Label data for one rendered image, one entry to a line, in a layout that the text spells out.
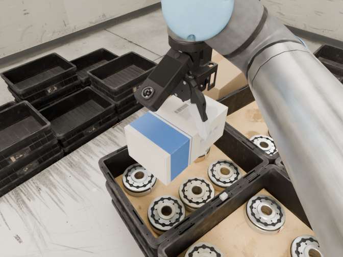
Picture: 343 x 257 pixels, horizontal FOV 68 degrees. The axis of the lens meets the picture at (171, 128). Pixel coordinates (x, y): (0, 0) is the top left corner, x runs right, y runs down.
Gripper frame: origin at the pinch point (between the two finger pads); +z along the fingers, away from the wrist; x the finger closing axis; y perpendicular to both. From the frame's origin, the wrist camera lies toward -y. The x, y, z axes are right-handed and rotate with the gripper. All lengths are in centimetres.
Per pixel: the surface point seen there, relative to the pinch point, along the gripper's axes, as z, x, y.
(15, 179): 73, 84, -31
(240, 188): 17.9, -15.3, 7.8
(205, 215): 17.9, -13.2, -4.2
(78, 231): 41, 18, -25
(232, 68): 21, 21, 60
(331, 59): 60, 4, 186
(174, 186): 27.9, 1.7, 1.5
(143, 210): 28.0, 2.8, -10.3
